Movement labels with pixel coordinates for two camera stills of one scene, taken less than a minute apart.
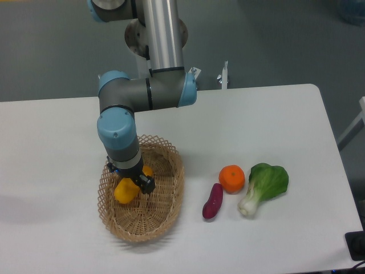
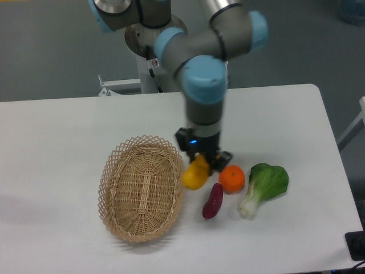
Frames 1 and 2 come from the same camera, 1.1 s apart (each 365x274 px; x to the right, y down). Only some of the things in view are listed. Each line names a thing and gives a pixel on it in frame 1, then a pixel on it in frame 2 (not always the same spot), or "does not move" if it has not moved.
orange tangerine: x=232 y=177 does not move
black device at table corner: x=356 y=244 does not move
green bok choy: x=267 y=182 does not move
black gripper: x=134 y=173 to x=191 y=143
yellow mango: x=126 y=190 to x=196 y=172
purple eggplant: x=211 y=208 does not move
